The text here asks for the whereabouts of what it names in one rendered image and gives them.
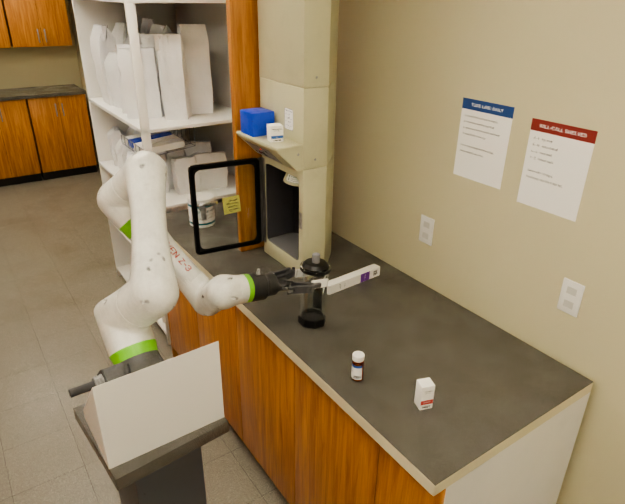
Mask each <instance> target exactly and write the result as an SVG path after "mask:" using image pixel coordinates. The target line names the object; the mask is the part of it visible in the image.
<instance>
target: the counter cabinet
mask: <svg viewBox="0 0 625 504"><path fill-rule="evenodd" d="M167 315H168V323H169V331H170V339H171V347H172V355H173V357H176V356H179V355H182V354H184V353H187V352H190V351H192V350H195V349H198V348H201V347H203V346H206V345H209V344H211V343H214V342H217V341H219V353H220V366H221V380H222V393H223V406H224V417H225V418H226V419H227V420H228V422H229V424H230V425H231V426H232V428H233V429H234V430H235V432H236V433H237V434H238V436H239V437H240V438H241V440H242V441H243V442H244V444H245V445H246V447H247V448H248V449H249V451H250V452H251V453H252V455H253V456H254V457H255V459H256V460H257V461H258V463H259V464H260V465H261V467H262V468H263V469H264V471H265V472H266V473H267V475H268V476H269V477H270V479H271V480H272V482H273V483H274V484H275V486H276V487H277V488H278V490H279V491H280V492H281V494H282V495H283V496H284V498H285V499H286V500H287V502H288V503H289V504H556V502H557V499H558V496H559V493H560V489H561V486H562V483H563V480H564V476H565V473H566V470H567V467H568V464H569V460H570V457H571V454H572V451H573V447H574V444H575V441H576V438H577V435H578V431H579V428H580V425H581V422H582V419H583V415H584V412H585V409H586V406H587V402H588V399H589V396H590V393H591V392H589V393H588V394H586V395H585V396H583V397H582V398H580V399H579V400H577V401H576V402H574V403H573V404H571V405H570V406H568V407H567V408H565V409H564V410H562V411H561V412H559V413H558V414H556V415H555V416H553V417H552V418H550V419H549V420H547V421H546V422H544V423H543V424H541V425H540V426H538V427H537V428H535V429H534V430H532V431H531V432H529V433H528V434H526V435H525V436H523V437H522V438H520V439H519V440H517V441H516V442H514V443H513V444H511V445H510V446H508V447H507V448H505V449H504V450H502V451H501V452H499V453H498V454H496V455H495V456H494V457H492V458H491V459H489V460H488V461H486V462H485V463H483V464H482V465H480V466H479V467H477V468H476V469H474V470H473V471H471V472H470V473H468V474H467V475H465V476H464V477H462V478H461V479H459V480H458V481H456V482H455V483H453V484H452V485H450V486H449V487H447V488H446V489H444V490H443V491H441V492H440V493H438V494H437V495H435V496H432V495H431V494H430V493H429V492H428V491H427V490H426V489H425V488H424V487H423V486H422V485H421V484H420V483H419V482H418V481H417V480H415V479H414V478H413V477H412V476H411V475H410V474H409V473H408V472H407V471H406V470H405V469H404V468H403V467H402V466H401V465H400V464H399V463H398V462H397V461H396V460H395V459H394V458H393V457H392V456H391V455H390V454H389V453H388V452H386V451H385V450H384V449H383V448H382V447H381V446H380V445H379V444H378V443H377V442H376V441H375V440H374V439H373V438H372V437H371V436H370V435H369V434H368V433H367V432H366V431H365V430H364V429H363V428H362V427H361V426H360V425H359V424H358V423H356V422H355V421H354V420H353V419H352V418H351V417H350V416H349V415H348V414H347V413H346V412H345V411H344V410H343V409H342V408H341V407H340V406H339V405H338V404H337V403H336V402H335V401H334V400H333V399H332V398H331V397H330V396H329V395H327V394H326V393H325V392H324V391H323V390H322V389H321V388H320V387H319V386H318V385H317V384H316V383H315V382H314V381H313V380H312V379H311V378H310V377H309V376H308V375H307V374H306V373H305V372H304V371H303V370H302V369H301V368H300V367H299V366H297V365H296V364H295V363H294V362H293V361H292V360H291V359H290V358H289V357H288V356H287V355H286V354H285V353H284V352H283V351H282V350H281V349H280V348H279V347H278V346H277V345H276V344H275V343H274V342H273V341H272V340H271V339H270V338H268V337H267V336H266V335H265V334H264V333H263V332H262V331H261V330H260V329H259V328H258V327H257V326H256V325H255V324H254V323H253V322H252V321H251V320H250V319H249V318H248V317H247V316H246V315H245V314H244V313H243V312H242V311H241V310H239V309H238V308H237V307H236V306H234V307H232V308H229V309H225V310H221V311H219V312H218V313H217V314H215V315H212V316H203V315H200V314H199V313H197V312H196V311H195V310H194V308H193V307H192V306H191V304H190V303H189V301H188V300H187V299H186V297H185V296H184V295H183V293H182V292H181V291H180V290H179V299H178V302H177V304H176V305H175V307H174V308H173V309H172V310H171V311H170V312H169V313H167Z"/></svg>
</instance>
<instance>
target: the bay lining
mask: <svg viewBox="0 0 625 504"><path fill-rule="evenodd" d="M265 169H266V208H267V238H268V239H270V238H274V237H277V236H281V235H285V234H289V233H299V187H297V186H291V185H288V184H286V183H285V182H284V181H283V179H284V176H285V174H286V172H284V171H282V170H280V169H278V168H276V167H274V166H272V165H270V164H266V166H265Z"/></svg>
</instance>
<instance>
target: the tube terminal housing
mask: <svg viewBox="0 0 625 504"><path fill-rule="evenodd" d="M336 81H337V79H335V80H334V81H333V82H332V83H331V84H330V85H329V86H325V87H315V88H300V87H296V86H292V85H288V84H284V83H280V82H277V81H273V80H269V79H265V78H261V77H260V107H263V108H266V109H269V110H271V111H274V118H275V119H274V123H280V124H282V125H283V137H284V138H287V139H289V140H292V141H294V142H297V143H299V144H302V145H303V170H302V171H295V170H293V169H291V168H289V167H287V166H285V165H283V164H280V163H278V162H276V161H274V160H272V159H270V158H268V157H266V156H264V155H262V157H263V158H264V160H265V166H266V164H270V165H272V166H274V167H276V168H278V169H280V170H282V171H284V172H286V173H288V174H290V175H292V176H294V177H296V178H297V179H298V181H299V212H301V213H302V230H301V229H300V228H299V259H298V260H296V259H294V258H293V257H291V256H290V255H289V254H287V253H286V252H284V251H283V250H281V249H280V248H279V247H277V246H276V245H274V244H273V243H271V242H270V241H269V240H268V238H267V243H266V242H265V241H264V251H265V252H266V253H267V254H269V255H270V256H271V257H273V258H274V259H275V260H277V261H278V262H280V263H281V264H282V265H284V266H285V267H286V268H287V267H290V268H291V269H292V267H295V270H296V269H300V264H301V262H303V261H305V260H306V259H308V258H312V254H313V253H319V254H320V258H321V259H324V260H325V261H326V262H328V260H329V257H330V254H331V235H332V205H333V174H334V143H335V112H336ZM284 107H286V108H289V109H292V110H293V131H291V130H288V129H285V124H284Z"/></svg>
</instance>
